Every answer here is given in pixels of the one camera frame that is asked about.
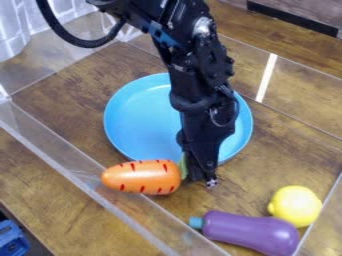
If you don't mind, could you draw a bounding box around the white grid curtain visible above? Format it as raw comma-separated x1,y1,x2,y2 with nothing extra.
0,0,95,62

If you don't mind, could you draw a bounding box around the purple toy eggplant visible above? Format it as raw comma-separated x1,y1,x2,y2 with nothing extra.
189,210,300,256

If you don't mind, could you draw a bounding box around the black braided cable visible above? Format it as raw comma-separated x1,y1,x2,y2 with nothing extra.
35,0,129,49

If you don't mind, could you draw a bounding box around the clear acrylic enclosure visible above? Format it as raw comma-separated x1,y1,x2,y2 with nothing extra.
0,0,342,256

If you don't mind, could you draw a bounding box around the yellow toy lemon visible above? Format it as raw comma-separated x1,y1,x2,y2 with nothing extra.
268,185,322,228

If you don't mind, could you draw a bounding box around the blue round tray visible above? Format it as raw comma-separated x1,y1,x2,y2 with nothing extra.
103,72,256,166

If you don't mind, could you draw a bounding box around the blue plastic object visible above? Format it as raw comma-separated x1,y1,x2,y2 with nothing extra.
0,220,31,256

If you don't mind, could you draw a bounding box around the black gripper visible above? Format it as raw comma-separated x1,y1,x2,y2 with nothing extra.
170,84,241,189

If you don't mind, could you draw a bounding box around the dark baseboard strip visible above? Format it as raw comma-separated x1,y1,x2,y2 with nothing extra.
248,0,340,38

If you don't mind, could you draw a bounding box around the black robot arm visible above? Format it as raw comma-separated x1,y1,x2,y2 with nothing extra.
86,0,241,188

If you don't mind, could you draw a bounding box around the orange toy carrot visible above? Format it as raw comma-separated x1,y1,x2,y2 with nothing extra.
101,159,188,195

